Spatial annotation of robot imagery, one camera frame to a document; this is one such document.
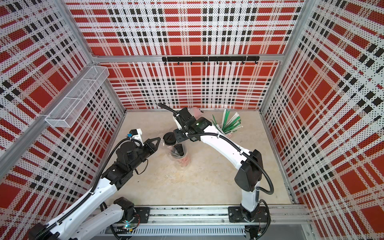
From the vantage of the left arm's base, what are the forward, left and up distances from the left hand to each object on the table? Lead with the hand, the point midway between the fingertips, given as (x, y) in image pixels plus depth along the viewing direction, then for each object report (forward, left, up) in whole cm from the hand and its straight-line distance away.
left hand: (163, 138), depth 75 cm
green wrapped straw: (+14, -41, -5) cm, 43 cm away
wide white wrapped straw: (+19, -41, -5) cm, 45 cm away
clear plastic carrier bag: (+3, +4, -24) cm, 24 cm away
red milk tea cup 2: (-6, -8, -4) cm, 11 cm away
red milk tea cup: (+3, -2, -6) cm, 7 cm away
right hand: (+3, -9, -2) cm, 10 cm away
